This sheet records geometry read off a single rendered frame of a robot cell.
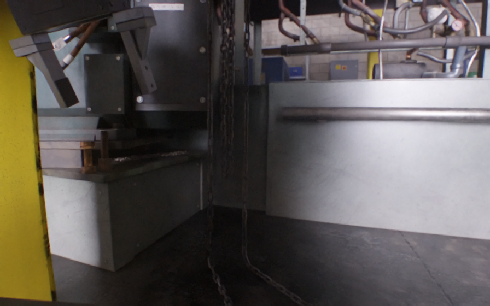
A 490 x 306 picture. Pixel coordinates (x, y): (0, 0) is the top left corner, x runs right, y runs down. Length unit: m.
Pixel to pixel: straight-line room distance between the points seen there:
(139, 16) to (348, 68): 5.59
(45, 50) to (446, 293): 0.97
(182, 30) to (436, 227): 1.14
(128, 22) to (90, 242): 0.65
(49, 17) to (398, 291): 0.87
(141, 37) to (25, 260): 0.37
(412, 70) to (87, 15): 1.14
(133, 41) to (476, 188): 1.18
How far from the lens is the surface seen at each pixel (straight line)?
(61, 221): 0.92
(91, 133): 0.78
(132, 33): 0.36
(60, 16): 0.38
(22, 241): 0.49
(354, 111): 0.97
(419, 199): 1.15
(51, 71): 0.44
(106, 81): 0.72
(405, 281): 0.84
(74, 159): 0.79
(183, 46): 0.74
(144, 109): 0.74
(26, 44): 0.44
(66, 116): 0.88
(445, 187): 1.17
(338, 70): 5.81
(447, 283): 0.90
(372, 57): 2.67
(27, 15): 0.41
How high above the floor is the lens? 0.41
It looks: 7 degrees down
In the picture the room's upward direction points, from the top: 1 degrees clockwise
